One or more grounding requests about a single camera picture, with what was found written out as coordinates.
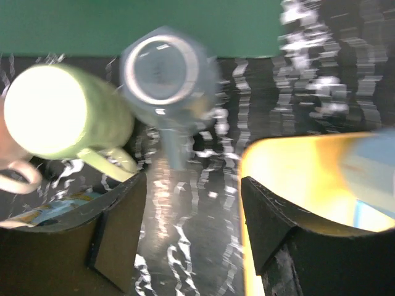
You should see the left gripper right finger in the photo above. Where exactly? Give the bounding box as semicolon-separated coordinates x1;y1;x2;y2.
241;177;394;296

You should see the white interior grey mug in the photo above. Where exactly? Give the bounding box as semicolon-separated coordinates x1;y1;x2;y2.
120;26;221;170

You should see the light green mug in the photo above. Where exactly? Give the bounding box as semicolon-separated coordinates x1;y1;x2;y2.
4;64;138;182

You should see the orange interior blue mug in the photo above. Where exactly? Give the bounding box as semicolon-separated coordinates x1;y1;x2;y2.
1;192;101;229

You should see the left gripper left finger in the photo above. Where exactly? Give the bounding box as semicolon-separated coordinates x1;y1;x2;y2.
1;173;147;295

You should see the dark green mat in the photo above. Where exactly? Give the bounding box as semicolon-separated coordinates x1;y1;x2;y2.
1;0;283;58

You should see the white mug blue handle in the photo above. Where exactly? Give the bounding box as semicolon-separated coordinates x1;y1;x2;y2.
339;129;394;232

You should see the orange plastic tray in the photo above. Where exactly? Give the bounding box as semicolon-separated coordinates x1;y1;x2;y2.
240;133;357;295

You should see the pink mug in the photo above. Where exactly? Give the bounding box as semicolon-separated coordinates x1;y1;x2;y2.
1;96;43;194

